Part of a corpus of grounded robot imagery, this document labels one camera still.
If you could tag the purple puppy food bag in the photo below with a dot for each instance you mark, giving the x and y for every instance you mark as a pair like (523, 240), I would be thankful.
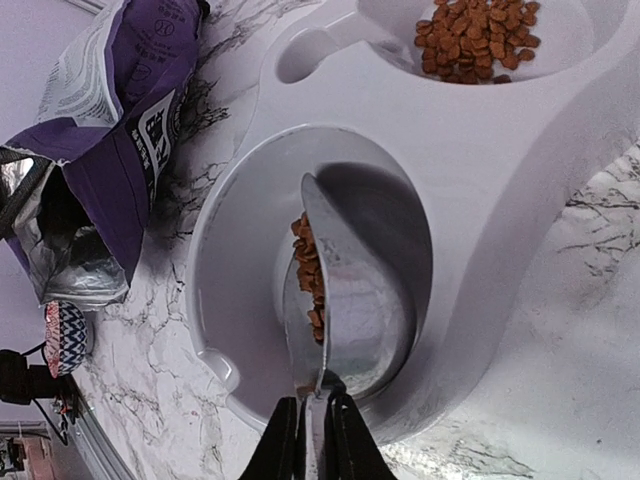
(78, 185)

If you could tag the silver metal scoop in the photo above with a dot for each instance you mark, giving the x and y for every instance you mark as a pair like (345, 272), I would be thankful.
(306, 292)

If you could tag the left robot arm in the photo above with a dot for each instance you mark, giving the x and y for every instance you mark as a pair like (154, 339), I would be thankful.
(23, 384)

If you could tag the red patterned ceramic bowl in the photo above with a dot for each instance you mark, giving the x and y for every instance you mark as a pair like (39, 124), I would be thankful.
(68, 337)

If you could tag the brown kibble in scoop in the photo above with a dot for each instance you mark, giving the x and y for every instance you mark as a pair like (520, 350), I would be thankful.
(309, 274)

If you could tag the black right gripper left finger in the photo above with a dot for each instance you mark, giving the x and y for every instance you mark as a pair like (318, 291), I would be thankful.
(274, 456)

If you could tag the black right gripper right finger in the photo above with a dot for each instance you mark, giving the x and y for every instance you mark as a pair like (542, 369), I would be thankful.
(350, 450)

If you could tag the brown kibble in back bowl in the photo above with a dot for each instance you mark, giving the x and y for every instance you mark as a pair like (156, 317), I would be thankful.
(477, 42)

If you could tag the aluminium front frame rail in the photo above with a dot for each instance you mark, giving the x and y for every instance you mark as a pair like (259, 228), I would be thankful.
(91, 441)

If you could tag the grey double pet bowl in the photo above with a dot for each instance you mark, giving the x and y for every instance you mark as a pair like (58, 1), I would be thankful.
(453, 186)

